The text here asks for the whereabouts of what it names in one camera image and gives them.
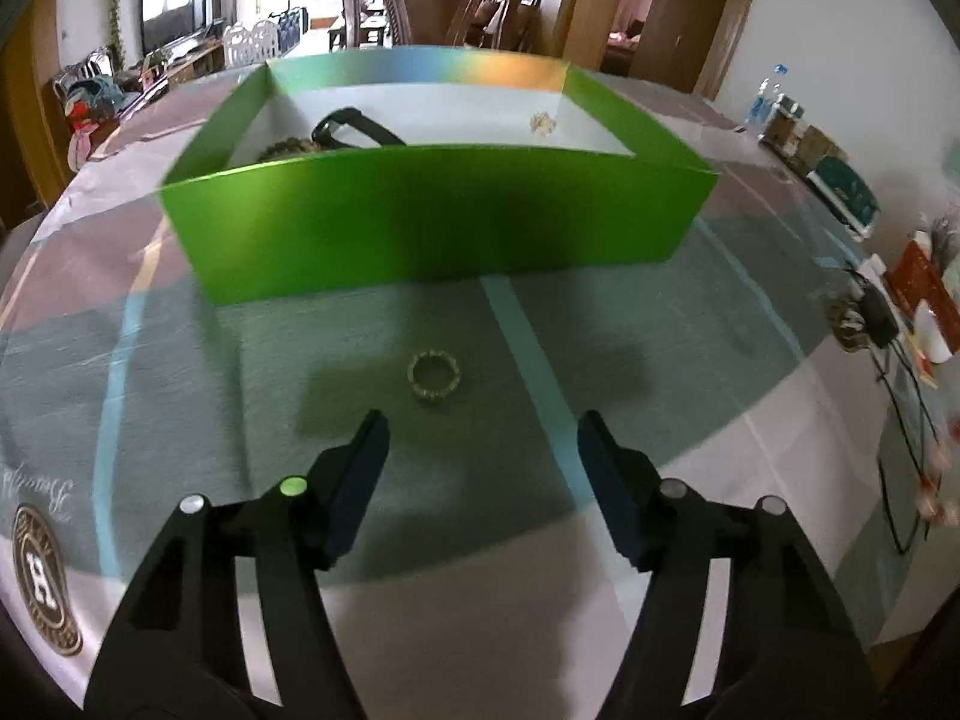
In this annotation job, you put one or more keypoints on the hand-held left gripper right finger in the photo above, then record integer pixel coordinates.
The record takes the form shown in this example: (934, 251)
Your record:
(611, 495)

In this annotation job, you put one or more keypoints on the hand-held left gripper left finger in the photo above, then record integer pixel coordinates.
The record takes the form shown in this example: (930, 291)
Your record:
(356, 495)

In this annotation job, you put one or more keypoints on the black watch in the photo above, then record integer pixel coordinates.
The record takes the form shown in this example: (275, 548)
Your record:
(360, 124)

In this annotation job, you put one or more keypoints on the green tin box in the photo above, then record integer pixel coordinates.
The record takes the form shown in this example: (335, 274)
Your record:
(844, 191)

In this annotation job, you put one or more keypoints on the green cardboard box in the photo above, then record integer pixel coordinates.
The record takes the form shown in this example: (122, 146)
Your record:
(420, 225)

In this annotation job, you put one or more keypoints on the plaid tablecloth with round logo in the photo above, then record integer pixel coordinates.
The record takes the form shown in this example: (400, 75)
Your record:
(450, 645)

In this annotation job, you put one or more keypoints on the flat screen television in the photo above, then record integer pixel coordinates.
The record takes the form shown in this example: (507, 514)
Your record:
(172, 11)

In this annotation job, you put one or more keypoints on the brown paper box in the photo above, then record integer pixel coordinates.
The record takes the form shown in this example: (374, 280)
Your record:
(817, 146)

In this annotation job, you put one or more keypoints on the pile of clothes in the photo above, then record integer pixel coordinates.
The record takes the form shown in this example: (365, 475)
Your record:
(90, 109)

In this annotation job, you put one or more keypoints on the white baby fence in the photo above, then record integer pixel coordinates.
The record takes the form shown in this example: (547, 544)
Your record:
(251, 41)

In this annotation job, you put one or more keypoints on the orange plastic basket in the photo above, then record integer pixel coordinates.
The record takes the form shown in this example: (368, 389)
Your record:
(919, 277)

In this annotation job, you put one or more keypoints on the glass jar with black lid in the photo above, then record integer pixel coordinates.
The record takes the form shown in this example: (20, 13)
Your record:
(786, 124)

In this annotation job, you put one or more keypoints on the wooden television cabinet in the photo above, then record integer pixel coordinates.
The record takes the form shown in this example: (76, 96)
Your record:
(195, 60)

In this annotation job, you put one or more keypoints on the clear water bottle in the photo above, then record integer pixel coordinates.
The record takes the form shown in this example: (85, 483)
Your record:
(761, 105)

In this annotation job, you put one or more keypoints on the blue baby fence panels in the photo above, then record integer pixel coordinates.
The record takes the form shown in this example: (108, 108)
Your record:
(291, 21)

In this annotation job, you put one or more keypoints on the green vine garland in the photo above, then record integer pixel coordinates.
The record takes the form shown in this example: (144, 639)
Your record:
(115, 0)

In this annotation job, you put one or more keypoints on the black power adapter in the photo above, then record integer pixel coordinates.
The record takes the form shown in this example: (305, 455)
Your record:
(876, 319)

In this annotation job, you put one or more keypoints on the silver framed chair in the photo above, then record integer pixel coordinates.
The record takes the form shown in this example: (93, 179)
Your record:
(75, 79)

